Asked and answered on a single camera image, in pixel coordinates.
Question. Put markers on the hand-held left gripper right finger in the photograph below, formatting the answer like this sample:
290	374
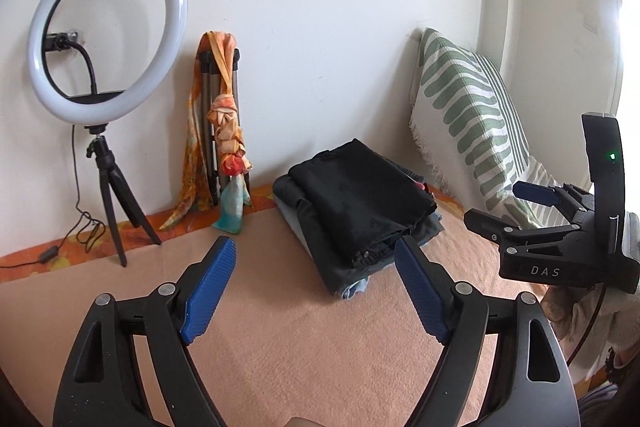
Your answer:
420	287

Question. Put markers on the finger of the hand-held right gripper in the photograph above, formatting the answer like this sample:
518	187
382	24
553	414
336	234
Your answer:
532	193
482	222

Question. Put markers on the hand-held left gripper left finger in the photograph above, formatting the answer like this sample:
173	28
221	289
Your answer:
210	292

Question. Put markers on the black pants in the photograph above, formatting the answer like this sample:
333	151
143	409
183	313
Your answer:
360	197

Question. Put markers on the person's right forearm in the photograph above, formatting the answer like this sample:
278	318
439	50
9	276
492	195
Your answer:
617	332

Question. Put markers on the dark grey pants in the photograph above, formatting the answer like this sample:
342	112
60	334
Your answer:
330	267

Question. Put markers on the person's right hand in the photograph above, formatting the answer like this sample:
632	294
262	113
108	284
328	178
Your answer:
562	312

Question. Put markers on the beige blanket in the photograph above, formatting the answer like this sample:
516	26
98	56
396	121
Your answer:
300	332

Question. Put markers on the orange patterned bedsheet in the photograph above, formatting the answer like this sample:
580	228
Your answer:
260	197

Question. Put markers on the green striped pillow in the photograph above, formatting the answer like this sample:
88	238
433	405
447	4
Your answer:
465	107

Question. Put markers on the black tripod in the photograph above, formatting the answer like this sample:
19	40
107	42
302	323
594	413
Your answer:
107	187

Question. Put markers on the orange teal scarf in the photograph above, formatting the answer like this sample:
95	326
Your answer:
227	117

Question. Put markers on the person's dark pleated clothing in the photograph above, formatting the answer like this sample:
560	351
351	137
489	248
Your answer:
602	407

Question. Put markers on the grey tripod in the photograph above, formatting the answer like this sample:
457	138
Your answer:
235	77

